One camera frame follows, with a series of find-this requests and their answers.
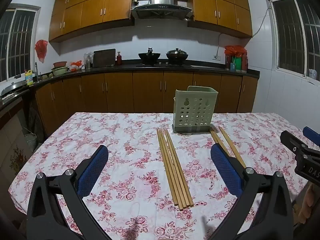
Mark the red bag of bottles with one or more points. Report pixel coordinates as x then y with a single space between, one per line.
235 51

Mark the orange plastic bag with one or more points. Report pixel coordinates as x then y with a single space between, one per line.
76 66

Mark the black wok with lid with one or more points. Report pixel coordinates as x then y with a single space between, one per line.
177 55

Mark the clear glass jars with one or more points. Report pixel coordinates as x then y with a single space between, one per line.
88 60

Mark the yellow detergent bottle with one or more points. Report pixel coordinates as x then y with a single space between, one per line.
29 78

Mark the black kitchen countertop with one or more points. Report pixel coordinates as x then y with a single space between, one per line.
120 67

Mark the clear plastic bottle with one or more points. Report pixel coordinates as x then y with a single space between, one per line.
313 73

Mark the green basin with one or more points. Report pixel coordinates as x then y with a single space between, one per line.
60 71

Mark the wooden lower kitchen cabinets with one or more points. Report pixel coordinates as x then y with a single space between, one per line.
147 90

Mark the white wall socket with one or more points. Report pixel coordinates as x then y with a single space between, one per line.
217 57

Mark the pink floral tablecloth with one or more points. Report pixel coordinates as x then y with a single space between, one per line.
120 155

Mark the red basin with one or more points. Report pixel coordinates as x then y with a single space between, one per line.
60 64

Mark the barred window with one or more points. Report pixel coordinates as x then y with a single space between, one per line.
287 35
17 42

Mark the gas stove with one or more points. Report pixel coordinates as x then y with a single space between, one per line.
162 65

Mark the dark cutting board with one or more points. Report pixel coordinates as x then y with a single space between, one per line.
103 58

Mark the green perforated chopstick holder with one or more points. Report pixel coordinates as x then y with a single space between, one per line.
196 110

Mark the green carton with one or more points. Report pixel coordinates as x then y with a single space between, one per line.
235 65

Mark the red sauce bottle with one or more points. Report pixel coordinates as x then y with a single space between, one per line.
119 59

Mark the red plastic bag on wall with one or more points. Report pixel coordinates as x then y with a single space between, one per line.
41 50

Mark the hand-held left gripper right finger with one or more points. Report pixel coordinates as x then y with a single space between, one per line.
225 171

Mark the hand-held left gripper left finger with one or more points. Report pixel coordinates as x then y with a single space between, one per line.
93 171

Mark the steel pan lid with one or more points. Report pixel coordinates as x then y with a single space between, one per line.
13 87

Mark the person's right hand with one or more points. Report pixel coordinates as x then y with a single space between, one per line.
307 205

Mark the woven basket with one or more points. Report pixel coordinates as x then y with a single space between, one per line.
30 137

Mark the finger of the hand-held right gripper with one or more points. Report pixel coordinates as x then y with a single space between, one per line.
291 140
311 133

